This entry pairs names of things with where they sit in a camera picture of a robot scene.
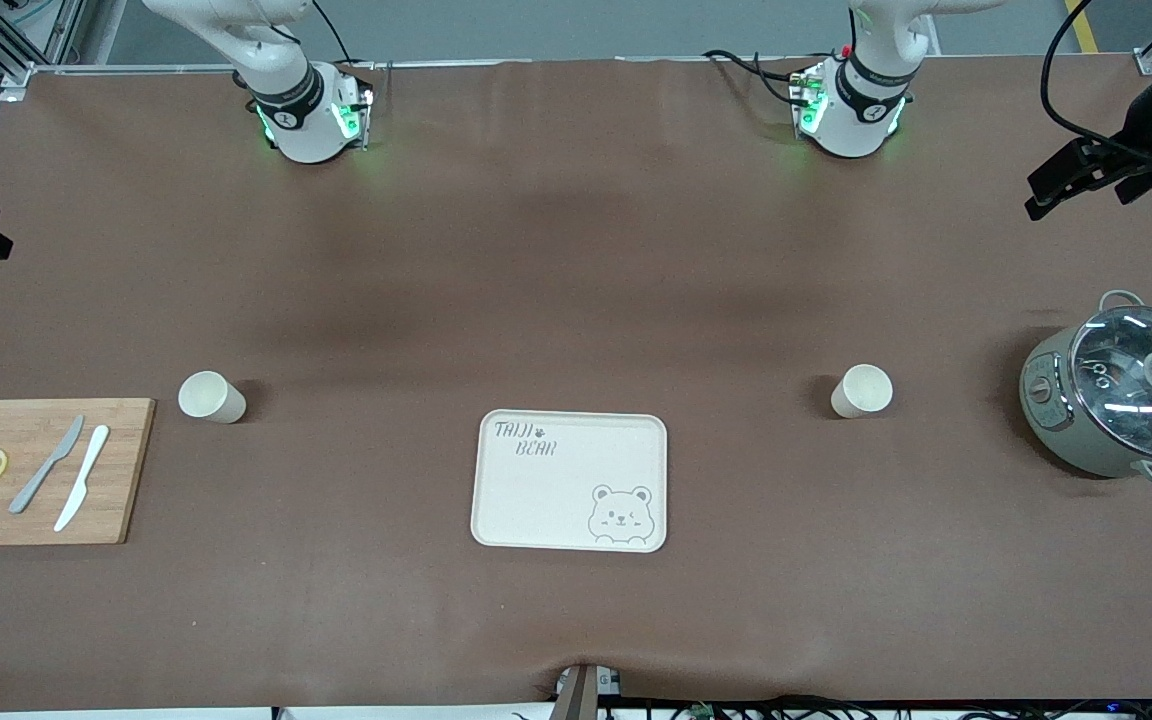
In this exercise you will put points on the white plastic knife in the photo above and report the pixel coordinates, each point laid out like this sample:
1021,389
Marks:
88,462

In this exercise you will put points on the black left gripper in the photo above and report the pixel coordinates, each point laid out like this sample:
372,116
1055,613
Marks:
1144,132

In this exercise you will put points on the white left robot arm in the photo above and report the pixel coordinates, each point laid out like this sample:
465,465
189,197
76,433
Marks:
861,110

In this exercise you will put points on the white plastic cup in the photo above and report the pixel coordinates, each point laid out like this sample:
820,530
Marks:
208,396
861,390

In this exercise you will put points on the cream bear print tray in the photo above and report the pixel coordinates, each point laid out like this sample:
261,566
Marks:
546,510

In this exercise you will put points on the bamboo cutting board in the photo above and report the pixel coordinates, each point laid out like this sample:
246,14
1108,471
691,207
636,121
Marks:
126,470

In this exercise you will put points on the green electric cooking pot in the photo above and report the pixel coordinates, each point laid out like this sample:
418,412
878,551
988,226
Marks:
1066,440

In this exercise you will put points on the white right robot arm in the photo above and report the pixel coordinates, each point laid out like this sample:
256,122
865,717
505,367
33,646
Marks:
301,120

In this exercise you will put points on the grey plastic knife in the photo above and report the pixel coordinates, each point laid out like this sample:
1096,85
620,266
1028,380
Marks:
55,456

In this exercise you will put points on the glass pot lid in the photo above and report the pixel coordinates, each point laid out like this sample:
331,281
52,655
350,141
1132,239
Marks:
1126,400

